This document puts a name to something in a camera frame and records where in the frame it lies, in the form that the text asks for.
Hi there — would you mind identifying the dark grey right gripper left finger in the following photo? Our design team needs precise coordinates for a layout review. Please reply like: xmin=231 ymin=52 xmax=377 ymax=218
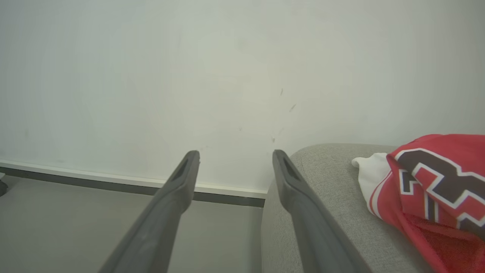
xmin=98 ymin=150 xmax=200 ymax=273

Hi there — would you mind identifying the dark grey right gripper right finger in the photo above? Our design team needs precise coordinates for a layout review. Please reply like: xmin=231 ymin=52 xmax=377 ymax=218
xmin=272 ymin=149 xmax=372 ymax=273

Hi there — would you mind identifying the red and white jersey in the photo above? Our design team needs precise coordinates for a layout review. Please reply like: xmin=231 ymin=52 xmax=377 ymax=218
xmin=351 ymin=133 xmax=485 ymax=273

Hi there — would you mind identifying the grey fabric sofa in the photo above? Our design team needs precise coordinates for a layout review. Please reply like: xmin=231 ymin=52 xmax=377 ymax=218
xmin=261 ymin=143 xmax=436 ymax=273

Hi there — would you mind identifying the white and black baseboard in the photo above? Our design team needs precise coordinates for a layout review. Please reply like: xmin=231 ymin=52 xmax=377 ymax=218
xmin=0 ymin=159 xmax=268 ymax=208

